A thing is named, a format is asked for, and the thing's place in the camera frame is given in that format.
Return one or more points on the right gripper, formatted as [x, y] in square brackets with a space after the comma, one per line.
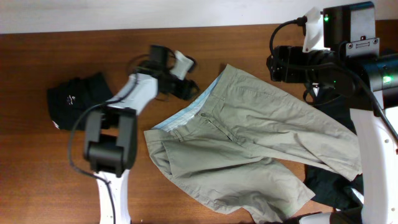
[278, 64]

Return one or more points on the khaki shorts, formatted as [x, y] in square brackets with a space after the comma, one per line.
[226, 150]

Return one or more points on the black garment in pile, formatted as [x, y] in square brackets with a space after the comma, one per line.
[332, 189]

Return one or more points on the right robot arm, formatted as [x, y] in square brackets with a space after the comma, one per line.
[341, 52]

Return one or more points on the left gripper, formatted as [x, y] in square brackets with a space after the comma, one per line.
[181, 89]

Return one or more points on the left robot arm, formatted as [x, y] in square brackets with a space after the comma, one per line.
[111, 138]

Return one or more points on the black folded garment left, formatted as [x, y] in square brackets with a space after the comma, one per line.
[67, 101]

